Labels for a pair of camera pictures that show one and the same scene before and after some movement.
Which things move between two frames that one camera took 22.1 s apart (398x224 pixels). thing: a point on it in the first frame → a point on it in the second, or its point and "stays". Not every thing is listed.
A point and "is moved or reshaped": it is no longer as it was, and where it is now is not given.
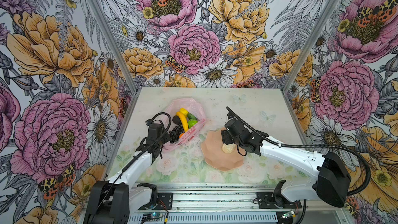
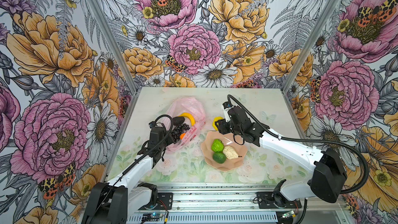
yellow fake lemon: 183,110 → 215,120
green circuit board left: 148,216 stays
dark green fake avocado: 190,116 → 219,157
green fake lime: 192,123 → 217,145
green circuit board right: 289,214 stays
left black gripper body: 165,139 stays
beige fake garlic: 228,149 is moved or reshaped
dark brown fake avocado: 176,120 stays
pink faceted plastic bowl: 214,156 stays
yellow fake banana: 184,121 → 191,118
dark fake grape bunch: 175,133 stays
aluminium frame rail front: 233,199 stays
